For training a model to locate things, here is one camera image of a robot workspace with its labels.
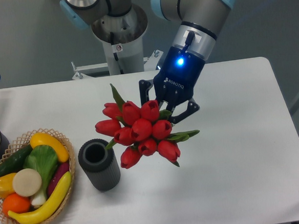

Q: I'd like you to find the green cucumber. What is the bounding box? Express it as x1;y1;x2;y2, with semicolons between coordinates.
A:
0;145;33;177

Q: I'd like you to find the red tulip bouquet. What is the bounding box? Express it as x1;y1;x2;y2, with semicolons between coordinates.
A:
95;85;200;169

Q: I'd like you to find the orange fruit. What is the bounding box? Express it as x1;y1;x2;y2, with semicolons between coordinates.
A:
2;193;31;217

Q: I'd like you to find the white metal base frame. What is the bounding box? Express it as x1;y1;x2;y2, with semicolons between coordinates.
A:
71;50;164;80

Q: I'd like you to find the yellow bell pepper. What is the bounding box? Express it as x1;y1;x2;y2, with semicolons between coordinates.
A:
0;173;17;198

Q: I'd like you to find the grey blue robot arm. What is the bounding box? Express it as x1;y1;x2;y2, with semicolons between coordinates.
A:
60;0;236;124

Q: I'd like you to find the yellow banana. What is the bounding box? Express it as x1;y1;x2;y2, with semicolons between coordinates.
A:
8;171;72;224

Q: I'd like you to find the green bok choy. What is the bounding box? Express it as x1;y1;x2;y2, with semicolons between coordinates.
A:
23;145;58;209

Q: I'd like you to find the purple sweet potato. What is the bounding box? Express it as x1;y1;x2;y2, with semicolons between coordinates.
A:
47;162;70;197

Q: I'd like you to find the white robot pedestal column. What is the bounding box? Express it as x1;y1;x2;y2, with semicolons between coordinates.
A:
91;4;148;75

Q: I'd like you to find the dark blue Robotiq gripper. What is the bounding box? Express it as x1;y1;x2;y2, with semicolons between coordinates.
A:
139;46;205;124

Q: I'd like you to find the dark grey ribbed vase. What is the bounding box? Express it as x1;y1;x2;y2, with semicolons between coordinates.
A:
78;139;121;192

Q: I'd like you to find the yellow squash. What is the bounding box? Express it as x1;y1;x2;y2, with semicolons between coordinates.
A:
30;132;69;163

